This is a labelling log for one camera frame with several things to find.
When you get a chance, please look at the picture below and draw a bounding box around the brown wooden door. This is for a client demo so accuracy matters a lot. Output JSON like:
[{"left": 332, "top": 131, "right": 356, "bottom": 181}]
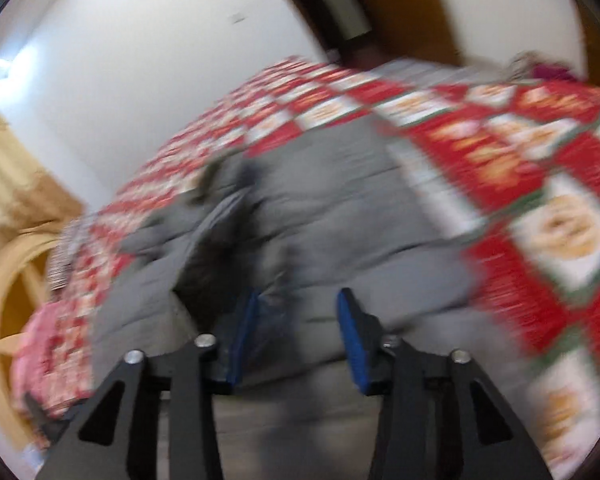
[{"left": 339, "top": 0, "right": 462, "bottom": 67}]

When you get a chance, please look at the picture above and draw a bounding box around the beige curtain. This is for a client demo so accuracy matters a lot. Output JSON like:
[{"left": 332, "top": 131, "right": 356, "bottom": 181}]
[{"left": 0, "top": 91, "right": 85, "bottom": 273}]

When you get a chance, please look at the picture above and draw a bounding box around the red patterned cloth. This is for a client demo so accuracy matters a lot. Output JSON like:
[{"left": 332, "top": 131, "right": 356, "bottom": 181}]
[{"left": 505, "top": 51, "right": 587, "bottom": 82}]

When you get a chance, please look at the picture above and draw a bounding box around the red checkered printed blanket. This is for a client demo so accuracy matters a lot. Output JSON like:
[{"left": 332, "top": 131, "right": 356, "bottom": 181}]
[{"left": 10, "top": 55, "right": 600, "bottom": 480}]

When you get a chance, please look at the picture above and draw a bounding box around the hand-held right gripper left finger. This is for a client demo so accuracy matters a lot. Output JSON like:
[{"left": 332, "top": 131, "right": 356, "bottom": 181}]
[{"left": 40, "top": 287, "right": 261, "bottom": 480}]

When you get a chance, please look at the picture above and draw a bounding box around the pink cloth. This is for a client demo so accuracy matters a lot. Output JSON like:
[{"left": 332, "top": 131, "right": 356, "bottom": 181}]
[{"left": 10, "top": 304, "right": 57, "bottom": 413}]

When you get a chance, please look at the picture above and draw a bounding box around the grey puffer jacket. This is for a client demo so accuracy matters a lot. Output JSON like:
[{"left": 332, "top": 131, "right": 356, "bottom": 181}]
[{"left": 91, "top": 115, "right": 486, "bottom": 480}]

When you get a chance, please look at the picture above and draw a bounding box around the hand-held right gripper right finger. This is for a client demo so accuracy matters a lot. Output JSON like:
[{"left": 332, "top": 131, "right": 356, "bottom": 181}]
[{"left": 336, "top": 287, "right": 554, "bottom": 480}]

